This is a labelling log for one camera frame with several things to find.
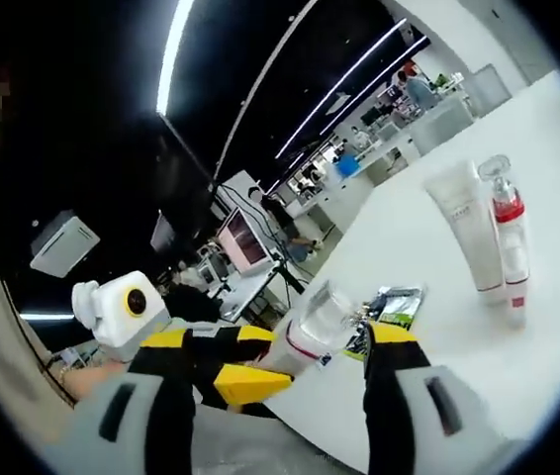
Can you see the white ceiling air conditioner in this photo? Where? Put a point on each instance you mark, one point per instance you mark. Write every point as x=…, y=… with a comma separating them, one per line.
x=65, y=242

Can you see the person's left hand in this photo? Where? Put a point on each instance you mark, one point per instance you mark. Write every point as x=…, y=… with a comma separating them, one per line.
x=97, y=381

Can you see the grey mesh office chair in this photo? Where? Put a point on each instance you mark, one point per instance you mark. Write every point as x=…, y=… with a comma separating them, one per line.
x=440, y=128
x=488, y=89

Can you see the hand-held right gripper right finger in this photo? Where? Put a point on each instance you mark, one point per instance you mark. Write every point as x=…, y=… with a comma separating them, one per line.
x=399, y=420

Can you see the blue plastic crate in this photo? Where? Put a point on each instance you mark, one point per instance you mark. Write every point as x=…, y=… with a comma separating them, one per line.
x=349, y=165

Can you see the bright ceiling light strip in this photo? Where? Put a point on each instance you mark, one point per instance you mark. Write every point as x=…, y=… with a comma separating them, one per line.
x=173, y=54

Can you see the large white skincare tube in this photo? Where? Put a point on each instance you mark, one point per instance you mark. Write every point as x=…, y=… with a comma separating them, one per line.
x=468, y=232

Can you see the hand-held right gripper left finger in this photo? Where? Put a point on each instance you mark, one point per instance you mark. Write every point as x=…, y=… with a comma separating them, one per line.
x=161, y=420

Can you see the white skincare bottle red band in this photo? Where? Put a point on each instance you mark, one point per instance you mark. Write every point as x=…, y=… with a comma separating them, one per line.
x=515, y=257

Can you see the pink screen monitor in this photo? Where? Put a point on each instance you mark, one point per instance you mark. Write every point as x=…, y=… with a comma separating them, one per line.
x=245, y=242

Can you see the white skincare bottle thin stripe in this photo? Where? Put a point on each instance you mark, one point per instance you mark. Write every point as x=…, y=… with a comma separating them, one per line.
x=285, y=356

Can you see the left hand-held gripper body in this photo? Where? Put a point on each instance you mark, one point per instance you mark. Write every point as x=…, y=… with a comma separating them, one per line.
x=112, y=316

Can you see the black green skincare sachet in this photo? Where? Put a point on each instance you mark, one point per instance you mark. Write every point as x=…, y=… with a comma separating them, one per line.
x=399, y=320

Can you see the thin ceiling light strip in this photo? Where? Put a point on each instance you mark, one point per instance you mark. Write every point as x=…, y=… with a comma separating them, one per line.
x=339, y=89
x=359, y=99

